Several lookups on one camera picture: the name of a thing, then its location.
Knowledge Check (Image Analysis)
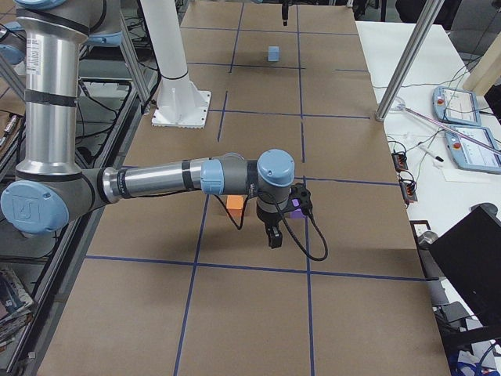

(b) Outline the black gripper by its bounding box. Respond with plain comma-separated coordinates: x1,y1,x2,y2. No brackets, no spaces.
257,204,283,248

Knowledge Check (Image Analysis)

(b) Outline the light blue foam block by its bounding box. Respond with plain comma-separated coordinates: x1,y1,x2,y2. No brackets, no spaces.
267,45,280,63

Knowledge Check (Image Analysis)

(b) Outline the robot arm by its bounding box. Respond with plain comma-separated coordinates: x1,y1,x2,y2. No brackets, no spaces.
1,1,294,248

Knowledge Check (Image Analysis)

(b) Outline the purple foam block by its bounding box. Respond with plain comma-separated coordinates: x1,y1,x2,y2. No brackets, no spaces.
288,208,306,219

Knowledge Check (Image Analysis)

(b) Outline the orange foam block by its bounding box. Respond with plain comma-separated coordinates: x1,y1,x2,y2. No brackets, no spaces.
225,195,245,218

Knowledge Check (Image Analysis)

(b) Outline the near black connector box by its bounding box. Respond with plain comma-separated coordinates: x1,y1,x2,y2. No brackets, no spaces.
398,179,418,204

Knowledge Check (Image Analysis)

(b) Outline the black connector box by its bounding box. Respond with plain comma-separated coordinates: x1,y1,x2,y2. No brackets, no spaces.
391,151,408,172
398,179,418,204

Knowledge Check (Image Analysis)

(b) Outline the far black connector box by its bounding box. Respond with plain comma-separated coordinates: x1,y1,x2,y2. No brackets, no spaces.
391,151,408,172

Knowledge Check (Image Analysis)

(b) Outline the white marker pen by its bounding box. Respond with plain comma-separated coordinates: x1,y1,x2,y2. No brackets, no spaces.
419,144,444,162

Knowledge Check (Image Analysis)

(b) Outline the far teach pendant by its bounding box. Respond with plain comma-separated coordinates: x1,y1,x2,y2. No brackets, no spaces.
432,85,481,126

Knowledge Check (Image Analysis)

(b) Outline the teach pendant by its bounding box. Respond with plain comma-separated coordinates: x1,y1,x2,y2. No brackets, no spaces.
445,125,500,175
432,85,481,126

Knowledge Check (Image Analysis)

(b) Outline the near teach pendant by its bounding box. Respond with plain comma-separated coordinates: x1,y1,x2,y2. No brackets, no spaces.
445,125,500,175

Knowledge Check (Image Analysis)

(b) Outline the wooden beam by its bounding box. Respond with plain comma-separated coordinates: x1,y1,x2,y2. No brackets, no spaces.
463,0,501,93

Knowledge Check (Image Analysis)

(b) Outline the stack of magazines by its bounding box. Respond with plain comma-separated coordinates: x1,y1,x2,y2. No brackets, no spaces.
1,264,34,352

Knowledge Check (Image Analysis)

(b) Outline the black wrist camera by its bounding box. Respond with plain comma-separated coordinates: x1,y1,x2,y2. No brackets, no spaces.
290,183,313,217

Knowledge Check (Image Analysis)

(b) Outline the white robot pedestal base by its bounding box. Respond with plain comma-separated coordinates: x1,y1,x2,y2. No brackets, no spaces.
140,0,211,128

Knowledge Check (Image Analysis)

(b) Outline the aluminium frame post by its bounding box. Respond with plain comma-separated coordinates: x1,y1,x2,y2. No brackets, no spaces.
375,0,445,121

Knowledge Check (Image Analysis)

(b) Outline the metal rod with ring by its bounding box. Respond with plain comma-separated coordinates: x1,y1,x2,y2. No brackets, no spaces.
391,103,500,155

